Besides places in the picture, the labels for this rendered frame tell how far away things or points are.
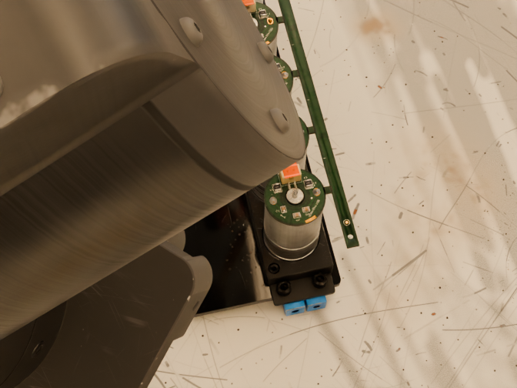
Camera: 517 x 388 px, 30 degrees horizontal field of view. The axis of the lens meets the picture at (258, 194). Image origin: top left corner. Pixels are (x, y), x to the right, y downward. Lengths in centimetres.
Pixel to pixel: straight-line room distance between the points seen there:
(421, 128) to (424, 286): 8
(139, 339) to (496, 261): 27
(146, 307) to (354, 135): 27
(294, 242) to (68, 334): 20
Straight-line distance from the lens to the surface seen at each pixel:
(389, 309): 44
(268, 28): 43
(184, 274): 21
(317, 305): 43
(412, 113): 48
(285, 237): 40
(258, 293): 43
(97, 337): 22
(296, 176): 39
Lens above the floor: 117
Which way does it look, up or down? 66 degrees down
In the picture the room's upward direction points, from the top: 1 degrees clockwise
